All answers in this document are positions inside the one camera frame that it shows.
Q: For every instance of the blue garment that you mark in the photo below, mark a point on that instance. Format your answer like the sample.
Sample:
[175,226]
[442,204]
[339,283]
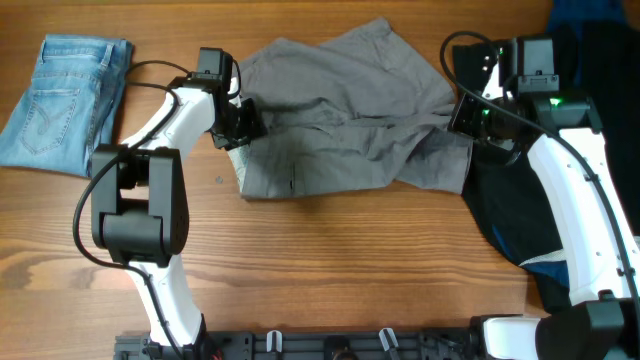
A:
[575,13]

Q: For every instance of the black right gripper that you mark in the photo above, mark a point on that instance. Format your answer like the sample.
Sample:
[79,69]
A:
[463,115]

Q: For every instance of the grey shorts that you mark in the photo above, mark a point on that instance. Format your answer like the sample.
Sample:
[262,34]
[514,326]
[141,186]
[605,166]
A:
[357,112]

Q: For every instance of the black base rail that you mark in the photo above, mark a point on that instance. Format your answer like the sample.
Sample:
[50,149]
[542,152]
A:
[428,344]

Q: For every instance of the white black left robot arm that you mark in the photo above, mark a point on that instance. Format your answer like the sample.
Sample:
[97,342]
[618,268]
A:
[139,206]

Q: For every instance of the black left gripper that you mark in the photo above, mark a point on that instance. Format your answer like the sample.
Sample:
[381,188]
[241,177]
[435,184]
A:
[245,128]

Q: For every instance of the black shirt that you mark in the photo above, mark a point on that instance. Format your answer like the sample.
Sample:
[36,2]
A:
[509,204]

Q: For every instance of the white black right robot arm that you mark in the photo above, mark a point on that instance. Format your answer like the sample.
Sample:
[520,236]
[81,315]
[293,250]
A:
[566,149]

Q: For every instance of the folded blue denim jeans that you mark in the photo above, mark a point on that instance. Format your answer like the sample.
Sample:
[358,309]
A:
[70,106]

